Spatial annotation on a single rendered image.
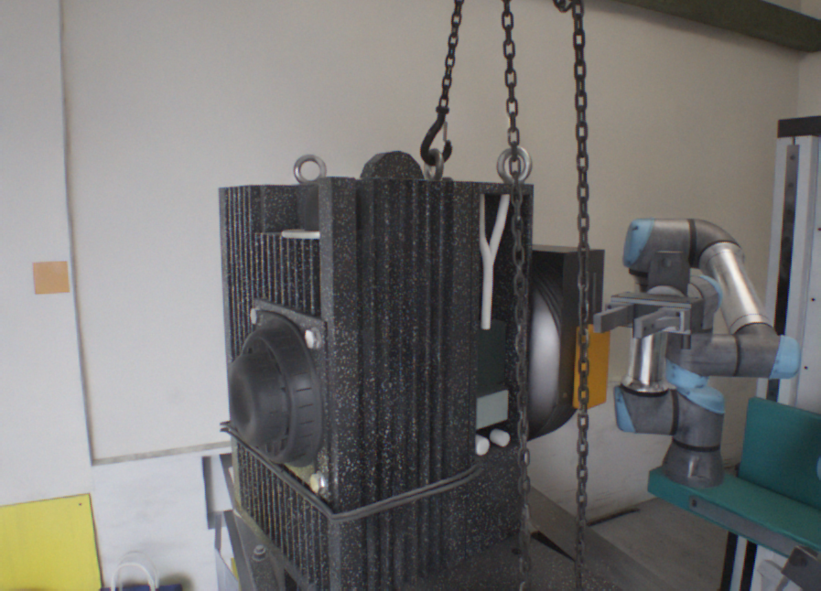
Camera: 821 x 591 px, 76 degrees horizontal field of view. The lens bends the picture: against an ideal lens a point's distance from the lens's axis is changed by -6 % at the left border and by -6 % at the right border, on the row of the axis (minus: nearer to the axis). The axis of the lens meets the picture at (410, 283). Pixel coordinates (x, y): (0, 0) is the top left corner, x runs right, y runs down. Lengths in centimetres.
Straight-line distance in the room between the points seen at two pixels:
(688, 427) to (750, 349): 46
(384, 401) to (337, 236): 28
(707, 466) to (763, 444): 15
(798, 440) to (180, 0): 218
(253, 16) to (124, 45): 44
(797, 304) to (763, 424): 30
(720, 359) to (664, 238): 38
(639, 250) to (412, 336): 63
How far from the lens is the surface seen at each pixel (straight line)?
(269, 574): 155
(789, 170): 152
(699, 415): 149
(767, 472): 160
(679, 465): 154
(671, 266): 95
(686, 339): 92
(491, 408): 110
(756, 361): 108
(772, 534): 145
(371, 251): 83
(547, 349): 111
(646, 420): 147
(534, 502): 186
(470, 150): 235
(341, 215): 80
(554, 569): 117
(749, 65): 369
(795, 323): 153
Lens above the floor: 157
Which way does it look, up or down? 8 degrees down
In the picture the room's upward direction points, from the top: straight up
